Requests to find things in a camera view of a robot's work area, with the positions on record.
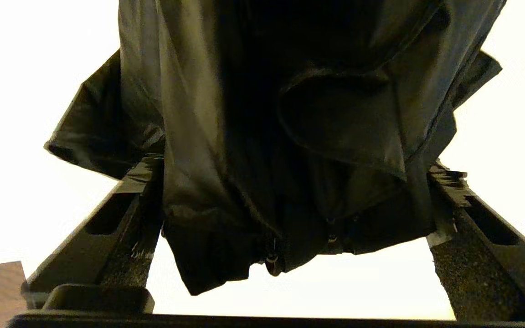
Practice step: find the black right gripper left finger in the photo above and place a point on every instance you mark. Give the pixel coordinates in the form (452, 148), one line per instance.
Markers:
(107, 255)

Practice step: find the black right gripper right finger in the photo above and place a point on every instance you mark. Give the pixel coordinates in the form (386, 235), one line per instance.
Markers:
(486, 264)

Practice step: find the white low cabinet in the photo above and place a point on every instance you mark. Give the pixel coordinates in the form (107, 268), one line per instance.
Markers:
(25, 68)

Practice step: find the black umbrella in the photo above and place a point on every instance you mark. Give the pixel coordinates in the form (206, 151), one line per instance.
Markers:
(267, 136)

